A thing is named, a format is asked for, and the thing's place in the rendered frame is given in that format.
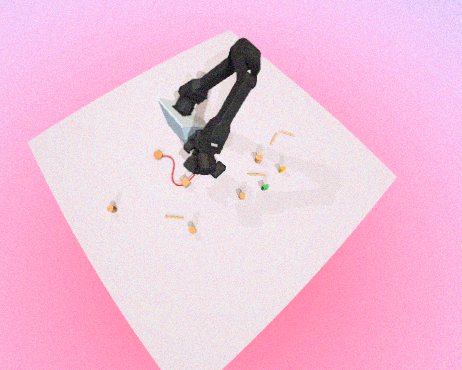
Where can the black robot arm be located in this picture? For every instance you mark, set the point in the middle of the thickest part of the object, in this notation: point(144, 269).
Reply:
point(243, 56)

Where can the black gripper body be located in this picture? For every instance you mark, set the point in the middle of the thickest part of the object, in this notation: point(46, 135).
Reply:
point(188, 146)

